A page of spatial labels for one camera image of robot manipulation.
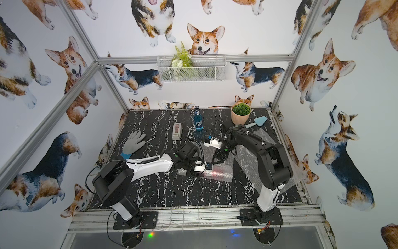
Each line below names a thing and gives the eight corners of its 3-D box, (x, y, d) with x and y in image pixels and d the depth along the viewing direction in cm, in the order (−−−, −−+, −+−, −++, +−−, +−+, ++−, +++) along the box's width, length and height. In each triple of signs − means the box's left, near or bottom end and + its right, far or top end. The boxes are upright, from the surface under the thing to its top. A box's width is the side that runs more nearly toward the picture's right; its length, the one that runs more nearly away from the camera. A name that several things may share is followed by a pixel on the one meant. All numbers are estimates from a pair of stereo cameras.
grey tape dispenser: (172, 139, 106) (171, 135, 102) (174, 127, 113) (173, 122, 109) (181, 139, 106) (180, 135, 102) (182, 127, 113) (181, 122, 109)
